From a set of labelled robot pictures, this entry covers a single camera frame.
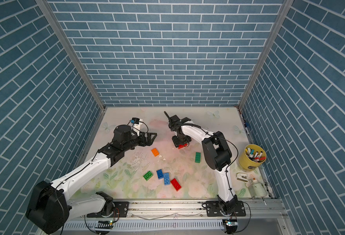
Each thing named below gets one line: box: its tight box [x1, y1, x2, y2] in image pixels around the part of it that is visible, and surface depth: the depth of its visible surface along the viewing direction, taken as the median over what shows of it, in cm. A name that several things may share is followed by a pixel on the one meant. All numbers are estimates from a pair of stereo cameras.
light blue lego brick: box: [163, 172, 171, 186], surface depth 86 cm
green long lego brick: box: [195, 152, 202, 164], surface depth 93 cm
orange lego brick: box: [150, 147, 160, 157], surface depth 96 cm
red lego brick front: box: [170, 178, 182, 192], surface depth 83 cm
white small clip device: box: [236, 172, 248, 183], surface depth 85 cm
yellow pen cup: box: [238, 143, 268, 171], surface depth 82 cm
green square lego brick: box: [143, 170, 154, 181], surface depth 86 cm
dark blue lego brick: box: [156, 168, 164, 180], surface depth 87 cm
